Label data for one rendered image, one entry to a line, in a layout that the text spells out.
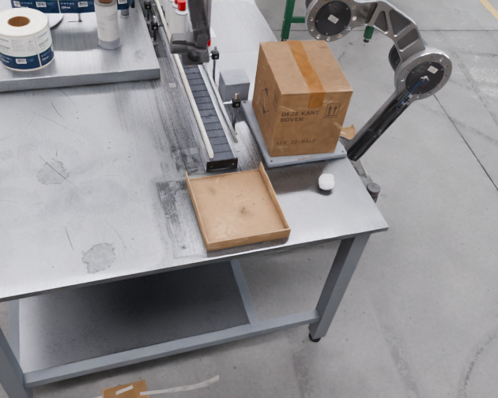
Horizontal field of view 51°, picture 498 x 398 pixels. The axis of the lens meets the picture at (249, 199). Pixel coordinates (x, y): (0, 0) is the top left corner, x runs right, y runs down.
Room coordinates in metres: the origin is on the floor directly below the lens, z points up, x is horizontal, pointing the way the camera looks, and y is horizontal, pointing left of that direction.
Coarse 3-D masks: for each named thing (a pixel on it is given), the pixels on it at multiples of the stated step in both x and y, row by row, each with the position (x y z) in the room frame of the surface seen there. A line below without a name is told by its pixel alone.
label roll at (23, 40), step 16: (0, 16) 1.67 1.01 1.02; (16, 16) 1.69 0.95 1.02; (32, 16) 1.71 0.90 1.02; (0, 32) 1.57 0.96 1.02; (16, 32) 1.58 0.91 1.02; (32, 32) 1.60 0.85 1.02; (48, 32) 1.67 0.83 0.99; (0, 48) 1.57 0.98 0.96; (16, 48) 1.56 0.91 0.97; (32, 48) 1.59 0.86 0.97; (48, 48) 1.64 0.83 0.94; (16, 64) 1.56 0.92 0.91; (32, 64) 1.58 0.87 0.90
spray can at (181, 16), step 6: (180, 0) 1.88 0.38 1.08; (180, 6) 1.86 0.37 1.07; (180, 12) 1.86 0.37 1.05; (186, 12) 1.87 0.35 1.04; (180, 18) 1.85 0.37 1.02; (186, 18) 1.87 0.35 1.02; (180, 24) 1.85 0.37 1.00; (186, 24) 1.87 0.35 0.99; (180, 30) 1.85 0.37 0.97; (186, 30) 1.87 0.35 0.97
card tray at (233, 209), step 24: (264, 168) 1.25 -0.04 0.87; (192, 192) 1.09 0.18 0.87; (216, 192) 1.14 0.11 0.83; (240, 192) 1.16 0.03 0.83; (264, 192) 1.18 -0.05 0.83; (216, 216) 1.04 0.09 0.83; (240, 216) 1.05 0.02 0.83; (264, 216) 1.07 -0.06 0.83; (216, 240) 0.95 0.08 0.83; (240, 240) 0.94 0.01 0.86; (264, 240) 0.97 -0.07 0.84
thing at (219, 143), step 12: (180, 60) 1.79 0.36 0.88; (192, 72) 1.72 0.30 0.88; (192, 84) 1.64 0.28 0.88; (204, 84) 1.65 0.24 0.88; (204, 96) 1.58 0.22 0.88; (192, 108) 1.49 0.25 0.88; (204, 108) 1.50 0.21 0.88; (204, 120) 1.44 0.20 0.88; (216, 120) 1.45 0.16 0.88; (216, 132) 1.38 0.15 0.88; (204, 144) 1.32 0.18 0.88; (216, 144) 1.32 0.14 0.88; (228, 144) 1.33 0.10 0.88; (216, 156) 1.26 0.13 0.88; (228, 156) 1.27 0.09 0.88
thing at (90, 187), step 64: (256, 64) 1.92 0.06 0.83; (0, 128) 1.29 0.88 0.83; (64, 128) 1.34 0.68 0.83; (128, 128) 1.39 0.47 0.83; (0, 192) 1.01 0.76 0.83; (64, 192) 1.05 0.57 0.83; (128, 192) 1.09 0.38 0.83; (320, 192) 1.22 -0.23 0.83; (0, 256) 0.78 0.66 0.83; (64, 256) 0.81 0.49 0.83; (128, 256) 0.85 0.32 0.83; (192, 256) 0.88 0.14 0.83
